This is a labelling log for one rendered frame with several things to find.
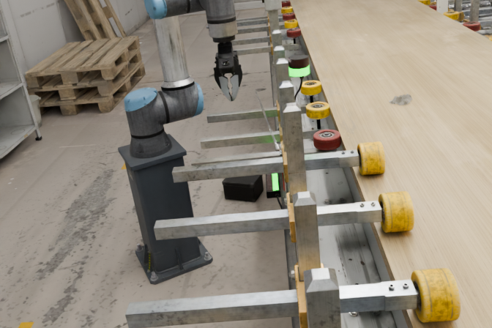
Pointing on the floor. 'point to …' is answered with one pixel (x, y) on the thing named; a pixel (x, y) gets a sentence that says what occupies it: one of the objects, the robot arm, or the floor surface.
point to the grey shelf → (12, 96)
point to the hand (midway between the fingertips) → (231, 98)
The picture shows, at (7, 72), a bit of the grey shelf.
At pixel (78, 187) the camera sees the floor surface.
